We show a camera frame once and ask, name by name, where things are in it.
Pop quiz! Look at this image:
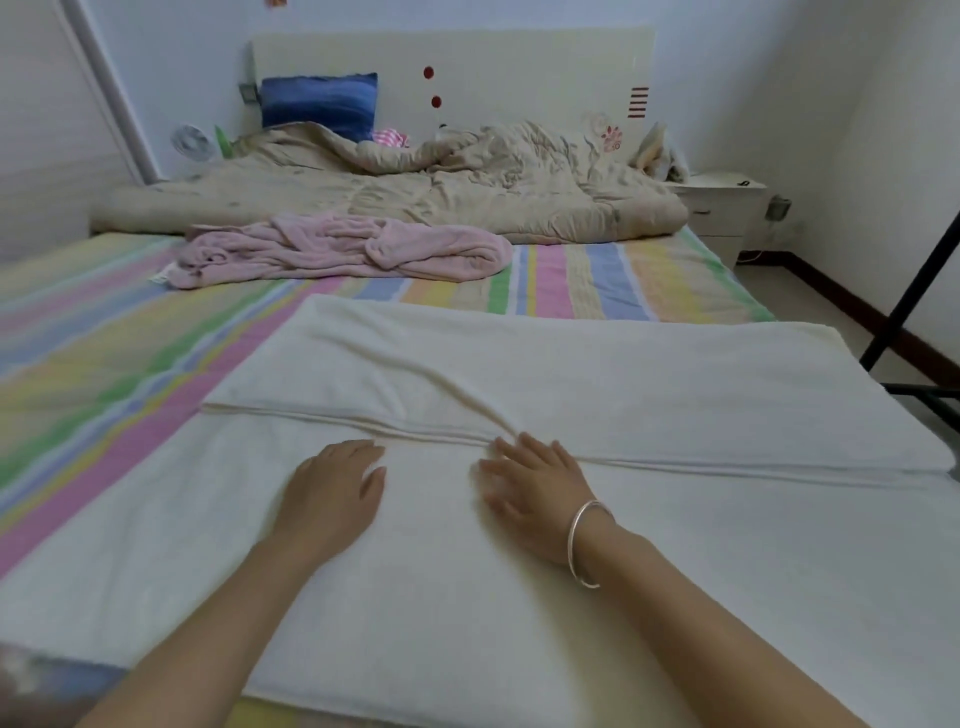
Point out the white headboard with red dots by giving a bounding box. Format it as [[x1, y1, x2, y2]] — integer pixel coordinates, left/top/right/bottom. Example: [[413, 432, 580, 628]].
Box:
[[250, 25, 659, 167]]

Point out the blue pillow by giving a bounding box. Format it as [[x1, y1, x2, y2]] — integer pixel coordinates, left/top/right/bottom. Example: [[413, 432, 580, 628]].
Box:
[[259, 72, 381, 144]]

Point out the small white desk fan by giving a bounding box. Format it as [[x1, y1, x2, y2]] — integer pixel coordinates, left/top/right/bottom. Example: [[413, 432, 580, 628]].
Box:
[[171, 123, 218, 164]]

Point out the person's left forearm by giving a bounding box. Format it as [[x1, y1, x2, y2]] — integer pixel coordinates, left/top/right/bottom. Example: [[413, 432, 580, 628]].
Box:
[[75, 540, 324, 728]]

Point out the cream fleece blanket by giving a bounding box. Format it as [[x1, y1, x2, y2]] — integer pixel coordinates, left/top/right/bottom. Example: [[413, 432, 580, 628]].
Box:
[[0, 292, 960, 728]]

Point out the black clothes rack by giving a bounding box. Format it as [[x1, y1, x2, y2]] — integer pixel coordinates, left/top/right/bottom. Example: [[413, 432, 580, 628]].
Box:
[[859, 210, 960, 437]]

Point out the person's left hand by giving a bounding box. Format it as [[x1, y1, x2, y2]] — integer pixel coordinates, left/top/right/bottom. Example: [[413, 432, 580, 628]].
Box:
[[267, 439, 389, 569]]

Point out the cream plush toy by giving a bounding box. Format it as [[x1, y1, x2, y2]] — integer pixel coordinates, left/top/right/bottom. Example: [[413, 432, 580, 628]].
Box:
[[630, 123, 692, 185]]

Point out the white nightstand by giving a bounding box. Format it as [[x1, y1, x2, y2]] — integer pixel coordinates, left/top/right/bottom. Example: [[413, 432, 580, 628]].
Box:
[[670, 171, 774, 269]]

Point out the person's right forearm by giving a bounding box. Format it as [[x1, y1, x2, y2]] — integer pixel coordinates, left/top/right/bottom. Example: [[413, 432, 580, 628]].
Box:
[[577, 525, 872, 728]]

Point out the person's right hand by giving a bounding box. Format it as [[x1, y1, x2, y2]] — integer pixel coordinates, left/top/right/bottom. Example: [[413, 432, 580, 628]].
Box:
[[475, 433, 609, 569]]

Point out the beige quilt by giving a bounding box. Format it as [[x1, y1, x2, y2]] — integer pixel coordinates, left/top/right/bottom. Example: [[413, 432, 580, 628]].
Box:
[[90, 120, 695, 245]]

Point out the striped pastel bed sheet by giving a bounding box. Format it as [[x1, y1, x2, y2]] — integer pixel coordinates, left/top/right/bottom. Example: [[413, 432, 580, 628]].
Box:
[[0, 225, 782, 728]]

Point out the dark brown baseboard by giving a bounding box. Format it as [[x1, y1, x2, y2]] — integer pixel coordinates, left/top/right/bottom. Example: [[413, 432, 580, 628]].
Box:
[[745, 250, 960, 392]]

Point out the silver bracelet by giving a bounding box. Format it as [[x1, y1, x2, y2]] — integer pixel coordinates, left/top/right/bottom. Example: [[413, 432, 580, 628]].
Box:
[[565, 499, 617, 590]]

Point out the pink fleece blanket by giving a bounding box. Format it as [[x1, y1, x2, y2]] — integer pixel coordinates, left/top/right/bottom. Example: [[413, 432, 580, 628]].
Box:
[[154, 211, 515, 290]]

